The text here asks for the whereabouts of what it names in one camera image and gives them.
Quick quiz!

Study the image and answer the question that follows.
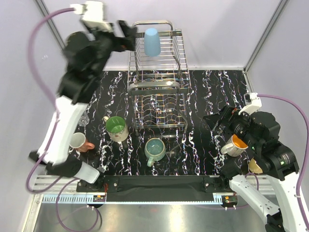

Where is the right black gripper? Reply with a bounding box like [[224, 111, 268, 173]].
[[202, 104, 261, 150]]

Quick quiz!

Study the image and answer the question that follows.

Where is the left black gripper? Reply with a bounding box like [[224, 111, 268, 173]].
[[81, 16, 137, 77]]

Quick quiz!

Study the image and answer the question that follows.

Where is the light blue plastic cup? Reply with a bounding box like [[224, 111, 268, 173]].
[[144, 28, 161, 57]]

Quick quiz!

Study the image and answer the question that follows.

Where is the pale yellow mug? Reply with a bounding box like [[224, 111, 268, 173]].
[[248, 158, 263, 174]]

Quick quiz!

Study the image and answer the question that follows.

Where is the clear glass tumbler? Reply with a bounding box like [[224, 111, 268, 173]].
[[78, 111, 90, 127]]

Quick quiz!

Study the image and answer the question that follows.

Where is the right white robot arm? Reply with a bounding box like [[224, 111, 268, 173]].
[[203, 103, 309, 232]]

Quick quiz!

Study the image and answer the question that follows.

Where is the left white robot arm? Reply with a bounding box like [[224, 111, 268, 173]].
[[28, 20, 138, 192]]

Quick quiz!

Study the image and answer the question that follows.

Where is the orange interior white mug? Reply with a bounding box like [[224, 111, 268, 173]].
[[221, 134, 248, 157]]

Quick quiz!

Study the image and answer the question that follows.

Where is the teal glazed ceramic mug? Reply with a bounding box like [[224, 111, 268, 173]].
[[144, 138, 166, 167]]

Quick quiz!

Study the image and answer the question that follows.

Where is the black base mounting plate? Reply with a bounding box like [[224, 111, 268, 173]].
[[76, 175, 232, 193]]

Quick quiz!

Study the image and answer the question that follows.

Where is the green interior white mug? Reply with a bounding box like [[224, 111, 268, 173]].
[[103, 116, 128, 142]]

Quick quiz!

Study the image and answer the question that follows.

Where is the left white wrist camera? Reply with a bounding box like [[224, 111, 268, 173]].
[[70, 0, 113, 33]]

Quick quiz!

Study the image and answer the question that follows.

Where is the steel wire dish rack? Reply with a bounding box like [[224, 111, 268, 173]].
[[127, 20, 191, 134]]

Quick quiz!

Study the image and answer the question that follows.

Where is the pink handled white mug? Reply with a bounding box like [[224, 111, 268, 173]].
[[69, 132, 95, 152]]

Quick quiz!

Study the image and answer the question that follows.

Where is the white slotted cable duct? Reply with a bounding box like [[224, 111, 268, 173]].
[[42, 194, 106, 204]]

